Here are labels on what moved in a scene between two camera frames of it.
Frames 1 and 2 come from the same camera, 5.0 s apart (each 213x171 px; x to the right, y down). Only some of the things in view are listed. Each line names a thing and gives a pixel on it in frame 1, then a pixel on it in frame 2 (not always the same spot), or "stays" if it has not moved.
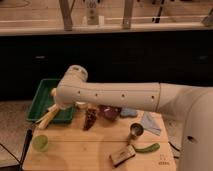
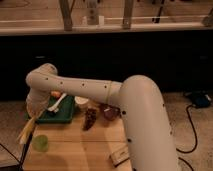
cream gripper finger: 49,114 to 26,130
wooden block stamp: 122,155 stays
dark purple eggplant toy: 110,112 stays
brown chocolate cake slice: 90,118 stays
